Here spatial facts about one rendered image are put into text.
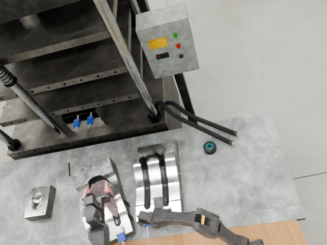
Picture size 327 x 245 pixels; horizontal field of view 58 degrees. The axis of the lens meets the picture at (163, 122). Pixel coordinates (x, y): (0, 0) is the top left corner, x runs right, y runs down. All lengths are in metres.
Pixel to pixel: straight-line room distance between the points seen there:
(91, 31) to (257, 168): 1.23
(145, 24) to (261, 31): 2.29
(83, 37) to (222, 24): 2.55
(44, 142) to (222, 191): 1.43
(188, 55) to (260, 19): 2.25
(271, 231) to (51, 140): 1.68
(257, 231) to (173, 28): 1.18
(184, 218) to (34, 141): 1.57
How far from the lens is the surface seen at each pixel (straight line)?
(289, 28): 3.86
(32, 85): 2.12
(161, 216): 1.39
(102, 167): 1.94
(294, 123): 2.97
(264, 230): 1.72
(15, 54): 1.96
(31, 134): 2.62
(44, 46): 1.87
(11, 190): 2.41
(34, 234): 2.15
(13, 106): 2.52
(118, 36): 1.62
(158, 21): 1.76
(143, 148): 1.95
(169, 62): 1.91
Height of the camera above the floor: 2.45
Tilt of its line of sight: 52 degrees down
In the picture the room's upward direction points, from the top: 24 degrees counter-clockwise
